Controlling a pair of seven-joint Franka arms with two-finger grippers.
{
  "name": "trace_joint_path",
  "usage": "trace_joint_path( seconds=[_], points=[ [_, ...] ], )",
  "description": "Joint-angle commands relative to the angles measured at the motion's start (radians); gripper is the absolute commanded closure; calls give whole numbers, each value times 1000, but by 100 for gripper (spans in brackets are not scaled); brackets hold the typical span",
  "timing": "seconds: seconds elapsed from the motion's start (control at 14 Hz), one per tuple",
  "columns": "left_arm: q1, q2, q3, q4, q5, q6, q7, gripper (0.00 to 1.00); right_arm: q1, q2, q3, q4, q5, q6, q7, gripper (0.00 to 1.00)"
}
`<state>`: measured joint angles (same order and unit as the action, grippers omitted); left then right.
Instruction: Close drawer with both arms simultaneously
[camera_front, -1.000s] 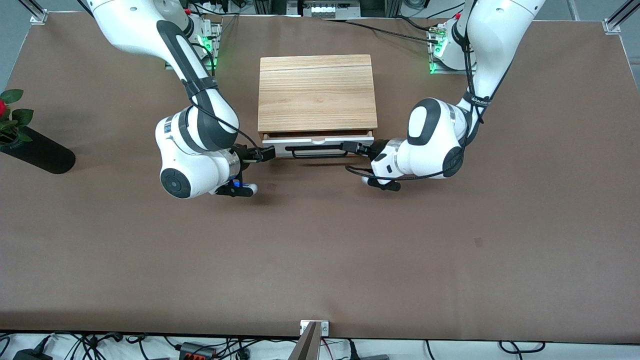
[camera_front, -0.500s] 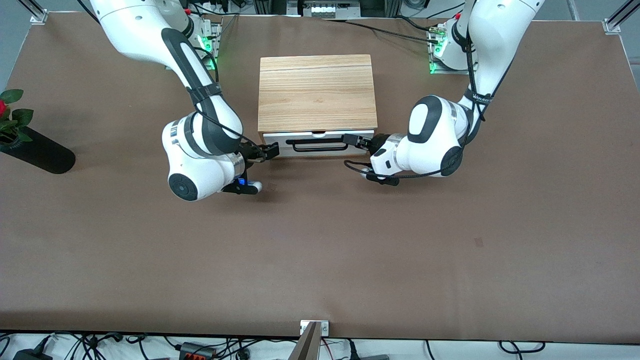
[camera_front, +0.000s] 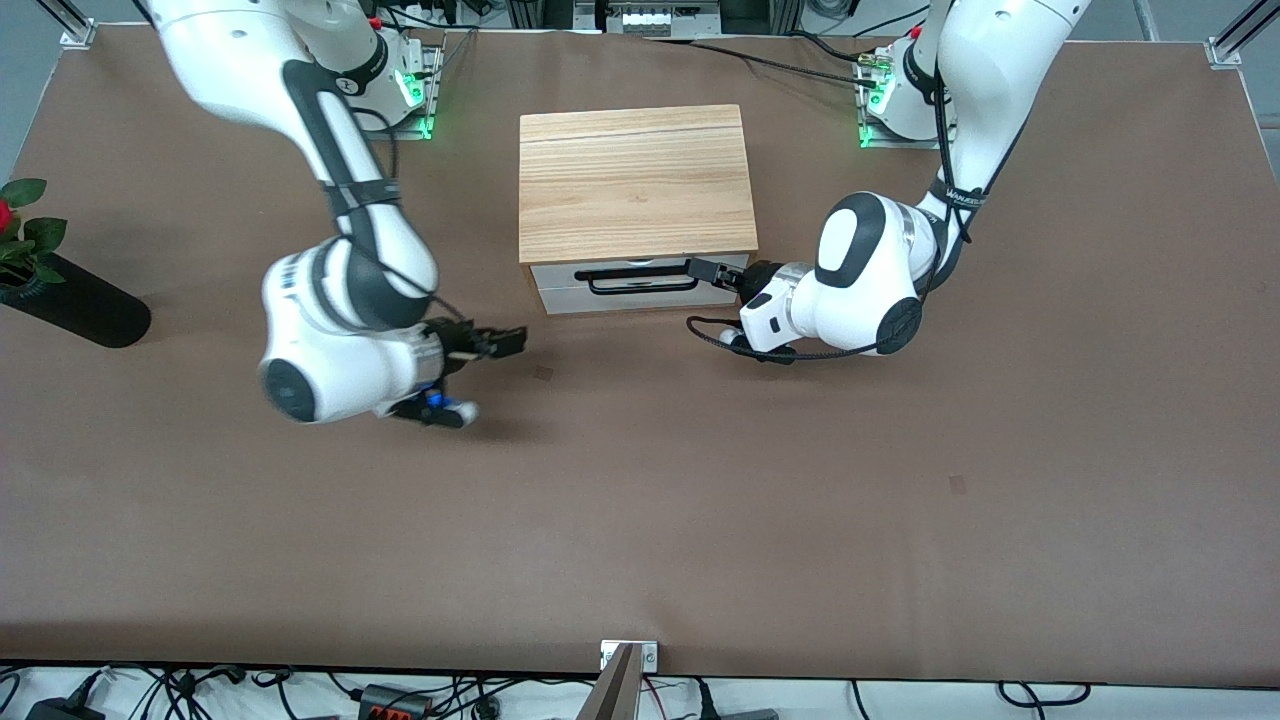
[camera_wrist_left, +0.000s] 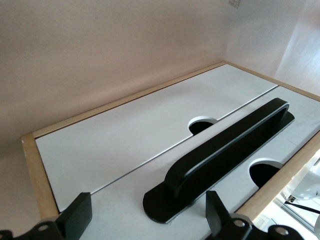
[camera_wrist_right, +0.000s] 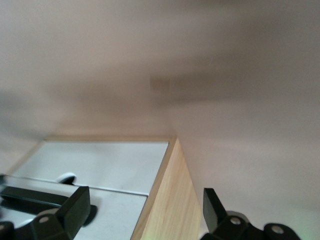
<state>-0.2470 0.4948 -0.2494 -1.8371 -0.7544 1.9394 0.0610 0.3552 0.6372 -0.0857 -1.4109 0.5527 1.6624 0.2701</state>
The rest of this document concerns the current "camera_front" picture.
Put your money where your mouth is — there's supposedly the white drawer with black handle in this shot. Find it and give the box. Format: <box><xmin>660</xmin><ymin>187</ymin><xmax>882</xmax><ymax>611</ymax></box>
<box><xmin>535</xmin><ymin>255</ymin><xmax>752</xmax><ymax>317</ymax></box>

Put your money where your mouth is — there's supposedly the light wooden cabinet box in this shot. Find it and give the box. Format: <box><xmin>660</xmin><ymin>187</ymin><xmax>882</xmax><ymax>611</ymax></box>
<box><xmin>518</xmin><ymin>104</ymin><xmax>759</xmax><ymax>293</ymax></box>

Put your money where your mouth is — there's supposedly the white power strip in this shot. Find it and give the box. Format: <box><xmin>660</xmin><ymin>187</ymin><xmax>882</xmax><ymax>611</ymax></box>
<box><xmin>598</xmin><ymin>0</ymin><xmax>723</xmax><ymax>37</ymax></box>

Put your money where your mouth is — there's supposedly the black cylindrical vase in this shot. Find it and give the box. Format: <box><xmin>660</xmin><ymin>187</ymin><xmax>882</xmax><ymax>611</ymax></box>
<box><xmin>0</xmin><ymin>252</ymin><xmax>152</xmax><ymax>350</ymax></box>

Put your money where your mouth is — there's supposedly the black orange power adapter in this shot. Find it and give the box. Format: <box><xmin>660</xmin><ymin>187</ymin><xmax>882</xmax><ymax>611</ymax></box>
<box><xmin>358</xmin><ymin>684</ymin><xmax>433</xmax><ymax>720</ymax></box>

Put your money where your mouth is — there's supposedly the red rose with green leaves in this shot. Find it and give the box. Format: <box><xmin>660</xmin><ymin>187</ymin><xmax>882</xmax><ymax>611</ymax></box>
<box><xmin>0</xmin><ymin>178</ymin><xmax>69</xmax><ymax>291</ymax></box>

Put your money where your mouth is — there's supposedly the black power brick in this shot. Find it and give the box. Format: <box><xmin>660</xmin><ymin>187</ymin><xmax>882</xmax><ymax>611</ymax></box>
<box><xmin>25</xmin><ymin>695</ymin><xmax>107</xmax><ymax>720</ymax></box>

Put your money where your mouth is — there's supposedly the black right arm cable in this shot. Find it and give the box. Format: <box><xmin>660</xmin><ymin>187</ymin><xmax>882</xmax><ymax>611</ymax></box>
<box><xmin>350</xmin><ymin>105</ymin><xmax>473</xmax><ymax>331</ymax></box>

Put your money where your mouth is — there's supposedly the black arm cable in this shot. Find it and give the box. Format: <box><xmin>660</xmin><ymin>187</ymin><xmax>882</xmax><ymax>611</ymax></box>
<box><xmin>685</xmin><ymin>60</ymin><xmax>1001</xmax><ymax>363</ymax></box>
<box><xmin>350</xmin><ymin>105</ymin><xmax>473</xmax><ymax>331</ymax></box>

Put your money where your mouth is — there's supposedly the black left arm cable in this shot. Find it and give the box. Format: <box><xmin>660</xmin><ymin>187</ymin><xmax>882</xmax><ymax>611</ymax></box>
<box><xmin>685</xmin><ymin>60</ymin><xmax>1001</xmax><ymax>363</ymax></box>

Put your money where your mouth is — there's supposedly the metal base plate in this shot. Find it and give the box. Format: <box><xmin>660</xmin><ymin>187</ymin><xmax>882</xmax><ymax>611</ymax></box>
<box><xmin>385</xmin><ymin>45</ymin><xmax>446</xmax><ymax>141</ymax></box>
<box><xmin>858</xmin><ymin>50</ymin><xmax>963</xmax><ymax>151</ymax></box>

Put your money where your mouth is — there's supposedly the black cable on table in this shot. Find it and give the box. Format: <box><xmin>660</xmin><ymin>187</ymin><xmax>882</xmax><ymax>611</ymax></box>
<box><xmin>650</xmin><ymin>36</ymin><xmax>883</xmax><ymax>87</ymax></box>

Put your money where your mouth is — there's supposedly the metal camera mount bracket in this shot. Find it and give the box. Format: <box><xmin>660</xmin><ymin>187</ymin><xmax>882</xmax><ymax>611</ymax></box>
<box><xmin>578</xmin><ymin>640</ymin><xmax>660</xmax><ymax>720</ymax></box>

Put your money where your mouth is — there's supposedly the black looped floor cable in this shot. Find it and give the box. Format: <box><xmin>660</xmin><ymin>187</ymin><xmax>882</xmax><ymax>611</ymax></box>
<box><xmin>998</xmin><ymin>681</ymin><xmax>1093</xmax><ymax>708</ymax></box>

